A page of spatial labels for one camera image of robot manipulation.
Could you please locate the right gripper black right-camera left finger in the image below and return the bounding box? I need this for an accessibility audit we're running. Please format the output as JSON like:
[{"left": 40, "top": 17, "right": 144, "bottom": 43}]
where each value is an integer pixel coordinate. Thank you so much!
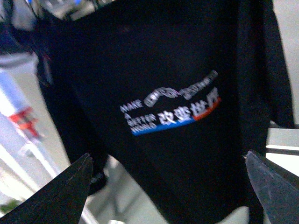
[{"left": 0, "top": 154, "right": 93, "bottom": 224}]

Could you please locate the red blurred object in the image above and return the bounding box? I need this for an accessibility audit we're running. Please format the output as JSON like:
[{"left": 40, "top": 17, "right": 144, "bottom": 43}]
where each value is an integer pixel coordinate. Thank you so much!
[{"left": 8, "top": 107, "right": 40, "bottom": 139}]

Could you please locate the black printed t-shirt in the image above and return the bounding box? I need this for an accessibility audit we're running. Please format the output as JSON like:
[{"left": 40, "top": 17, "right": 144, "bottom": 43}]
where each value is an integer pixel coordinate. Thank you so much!
[{"left": 37, "top": 0, "right": 294, "bottom": 224}]

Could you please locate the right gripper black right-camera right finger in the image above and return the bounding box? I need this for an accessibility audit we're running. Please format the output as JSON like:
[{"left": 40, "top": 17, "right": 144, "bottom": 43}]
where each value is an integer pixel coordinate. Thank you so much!
[{"left": 245, "top": 151, "right": 299, "bottom": 224}]

